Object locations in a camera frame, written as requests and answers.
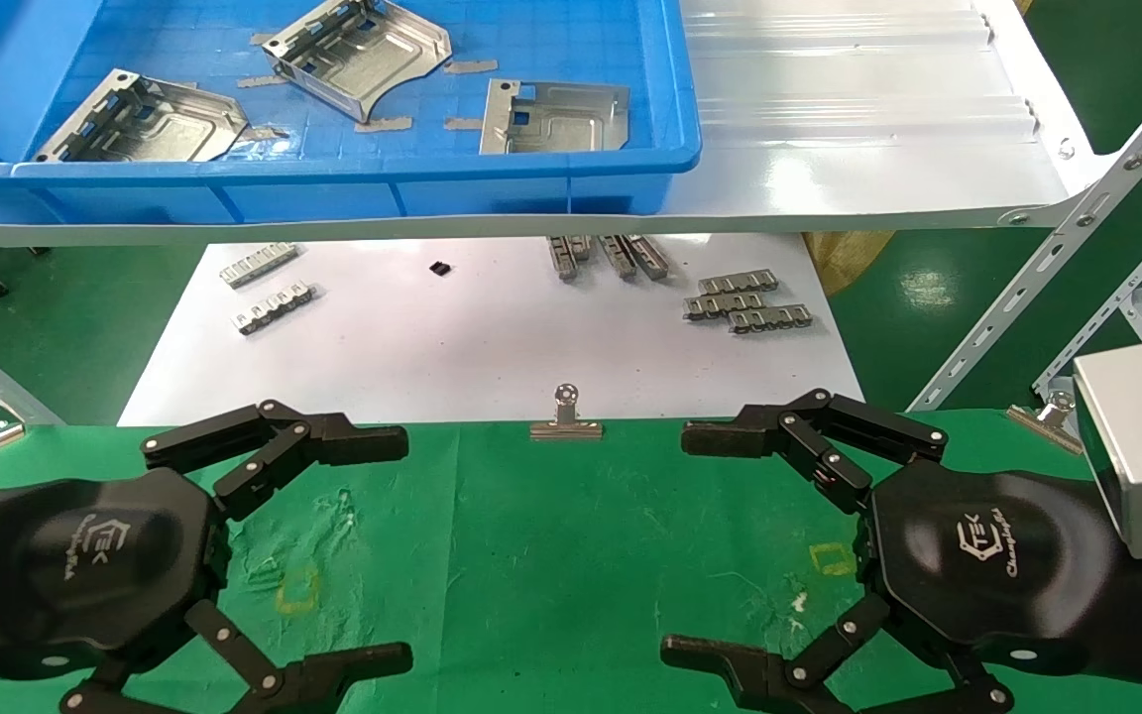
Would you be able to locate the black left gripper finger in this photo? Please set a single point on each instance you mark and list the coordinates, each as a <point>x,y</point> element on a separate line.
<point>353,443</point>

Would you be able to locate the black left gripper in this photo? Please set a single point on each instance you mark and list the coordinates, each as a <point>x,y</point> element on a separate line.
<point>85,575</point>

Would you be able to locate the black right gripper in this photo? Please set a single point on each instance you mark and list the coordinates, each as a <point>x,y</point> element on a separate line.
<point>987,565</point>

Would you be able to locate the curved-edge sheet metal bracket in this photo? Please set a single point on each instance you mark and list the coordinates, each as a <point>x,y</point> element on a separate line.
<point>373,59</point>

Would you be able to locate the white lower shelf board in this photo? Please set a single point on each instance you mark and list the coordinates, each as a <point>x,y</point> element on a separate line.
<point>452,347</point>

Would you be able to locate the small black plastic piece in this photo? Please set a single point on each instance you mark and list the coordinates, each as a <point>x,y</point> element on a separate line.
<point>440,268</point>

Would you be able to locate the green table cloth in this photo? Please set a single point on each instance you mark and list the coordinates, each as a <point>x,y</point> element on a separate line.
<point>531,555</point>

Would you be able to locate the blue plastic bin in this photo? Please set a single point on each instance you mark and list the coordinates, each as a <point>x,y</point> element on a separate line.
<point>353,193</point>

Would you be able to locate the yellow brown paper bag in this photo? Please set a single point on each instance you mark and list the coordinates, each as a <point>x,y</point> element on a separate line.
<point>844,258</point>

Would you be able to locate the flat notched metal plate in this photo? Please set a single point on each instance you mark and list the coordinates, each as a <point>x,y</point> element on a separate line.
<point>561,124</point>

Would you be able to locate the small slotted metal bracket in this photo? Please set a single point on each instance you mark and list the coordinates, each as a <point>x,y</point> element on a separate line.
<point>648,256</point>
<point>582,247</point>
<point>738,282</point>
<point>259,265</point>
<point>769,318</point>
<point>619,258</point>
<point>562,260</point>
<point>723,305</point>
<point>276,307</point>

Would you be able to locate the angled sheet metal bracket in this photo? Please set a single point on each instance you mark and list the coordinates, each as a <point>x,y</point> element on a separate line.
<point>170,129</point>

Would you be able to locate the white perforated rack post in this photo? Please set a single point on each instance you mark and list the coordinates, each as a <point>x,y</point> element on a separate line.
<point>1126,293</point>
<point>1027,288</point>

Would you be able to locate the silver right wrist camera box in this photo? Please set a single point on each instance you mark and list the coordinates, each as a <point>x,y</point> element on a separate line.
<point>1141,446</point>

